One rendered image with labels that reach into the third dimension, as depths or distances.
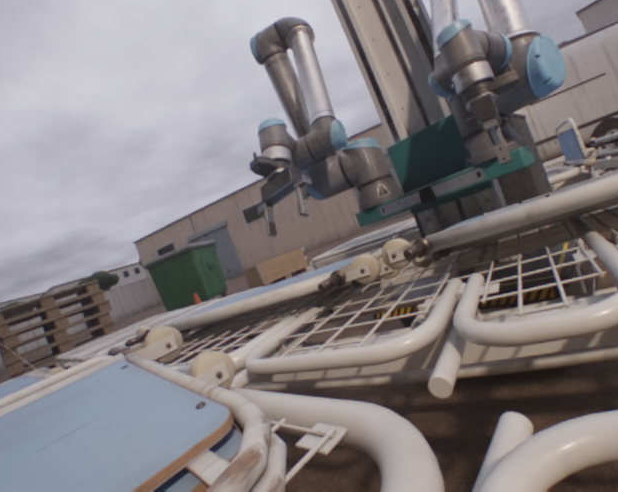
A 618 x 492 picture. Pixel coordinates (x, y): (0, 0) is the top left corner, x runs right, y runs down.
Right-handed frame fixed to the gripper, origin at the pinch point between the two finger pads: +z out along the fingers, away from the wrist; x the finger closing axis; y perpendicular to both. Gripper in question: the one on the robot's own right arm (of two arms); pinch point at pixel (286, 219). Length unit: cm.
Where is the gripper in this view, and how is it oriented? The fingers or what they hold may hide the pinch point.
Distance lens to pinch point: 91.5
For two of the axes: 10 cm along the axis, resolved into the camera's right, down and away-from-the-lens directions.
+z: 1.9, 9.0, -3.9
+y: 6.6, 1.7, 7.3
